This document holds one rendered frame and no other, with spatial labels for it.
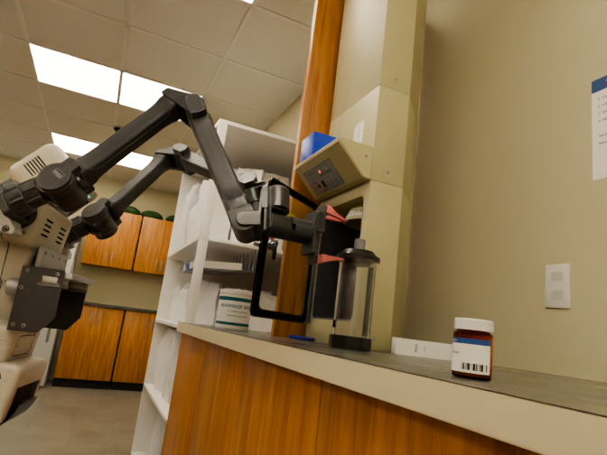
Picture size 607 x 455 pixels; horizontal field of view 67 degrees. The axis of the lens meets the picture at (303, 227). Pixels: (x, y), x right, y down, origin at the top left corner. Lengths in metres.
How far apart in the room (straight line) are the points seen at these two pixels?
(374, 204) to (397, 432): 0.80
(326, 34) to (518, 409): 1.65
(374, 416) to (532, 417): 0.28
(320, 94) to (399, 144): 0.49
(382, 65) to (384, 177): 0.35
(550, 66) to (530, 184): 0.36
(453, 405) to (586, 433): 0.14
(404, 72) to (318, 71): 0.42
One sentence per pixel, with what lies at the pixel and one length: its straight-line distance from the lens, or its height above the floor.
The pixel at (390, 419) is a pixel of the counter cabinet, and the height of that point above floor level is 0.87.
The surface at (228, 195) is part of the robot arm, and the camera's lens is 1.10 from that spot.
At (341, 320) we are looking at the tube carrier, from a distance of 1.11.
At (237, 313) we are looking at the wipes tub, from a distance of 1.80.
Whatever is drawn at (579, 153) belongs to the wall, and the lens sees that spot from 1.42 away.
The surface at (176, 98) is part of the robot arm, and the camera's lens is 1.31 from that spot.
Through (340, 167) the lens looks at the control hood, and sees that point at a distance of 1.37.
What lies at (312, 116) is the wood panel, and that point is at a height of 1.73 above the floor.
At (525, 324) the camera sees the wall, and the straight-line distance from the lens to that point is 1.42.
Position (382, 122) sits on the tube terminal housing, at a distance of 1.41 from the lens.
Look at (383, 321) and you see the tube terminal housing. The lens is 1.30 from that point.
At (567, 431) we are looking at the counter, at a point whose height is 0.92.
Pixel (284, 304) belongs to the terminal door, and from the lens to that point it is 1.40.
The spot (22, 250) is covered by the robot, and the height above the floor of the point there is 1.08.
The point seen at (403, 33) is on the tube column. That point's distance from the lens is 1.60.
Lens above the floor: 0.97
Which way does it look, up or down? 12 degrees up
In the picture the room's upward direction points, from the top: 7 degrees clockwise
